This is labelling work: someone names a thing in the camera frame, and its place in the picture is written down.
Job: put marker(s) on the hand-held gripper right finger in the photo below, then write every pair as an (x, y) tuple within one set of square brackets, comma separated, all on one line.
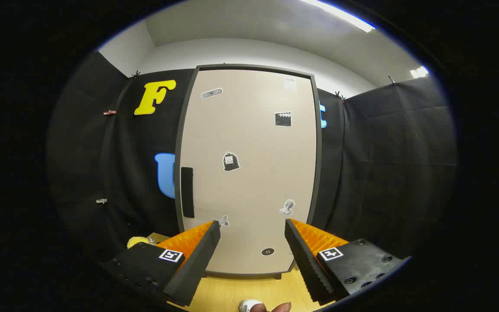
[(303, 260)]

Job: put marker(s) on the ceiling light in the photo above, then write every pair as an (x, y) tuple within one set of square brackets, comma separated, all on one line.
[(340, 15), (419, 72)]

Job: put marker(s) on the white shoe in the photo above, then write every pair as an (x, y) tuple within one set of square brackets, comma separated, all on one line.
[(247, 306)]

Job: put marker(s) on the black backdrop cloth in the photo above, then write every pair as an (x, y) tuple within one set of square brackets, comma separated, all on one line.
[(383, 173)]

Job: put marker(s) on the yellow plush toy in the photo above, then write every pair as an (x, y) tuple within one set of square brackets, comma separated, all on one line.
[(136, 241)]

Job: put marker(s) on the red clip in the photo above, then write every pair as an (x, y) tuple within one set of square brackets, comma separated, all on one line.
[(109, 112)]

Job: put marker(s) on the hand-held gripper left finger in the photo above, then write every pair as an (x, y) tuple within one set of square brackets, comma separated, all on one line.
[(199, 260)]

